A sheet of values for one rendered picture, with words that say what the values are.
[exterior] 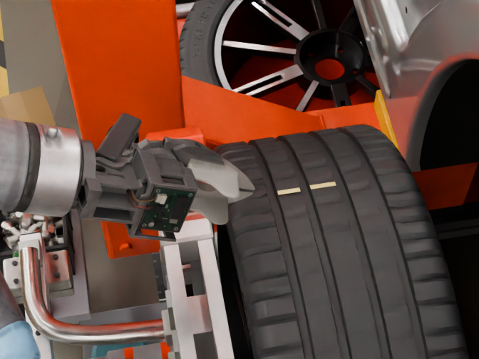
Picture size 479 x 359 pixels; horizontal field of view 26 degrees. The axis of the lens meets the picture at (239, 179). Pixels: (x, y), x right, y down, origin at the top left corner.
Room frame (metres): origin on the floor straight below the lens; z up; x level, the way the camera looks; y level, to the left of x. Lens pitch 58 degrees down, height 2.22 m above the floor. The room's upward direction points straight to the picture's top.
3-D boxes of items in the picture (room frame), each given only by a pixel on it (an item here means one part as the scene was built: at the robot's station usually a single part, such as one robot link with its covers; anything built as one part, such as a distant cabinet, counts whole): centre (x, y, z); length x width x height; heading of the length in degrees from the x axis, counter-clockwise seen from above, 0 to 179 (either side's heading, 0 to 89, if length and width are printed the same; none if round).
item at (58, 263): (0.66, 0.28, 0.93); 0.09 x 0.05 x 0.05; 100
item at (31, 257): (0.60, 0.19, 1.03); 0.19 x 0.18 x 0.11; 100
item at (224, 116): (1.05, -0.16, 0.69); 0.52 x 0.17 x 0.35; 100
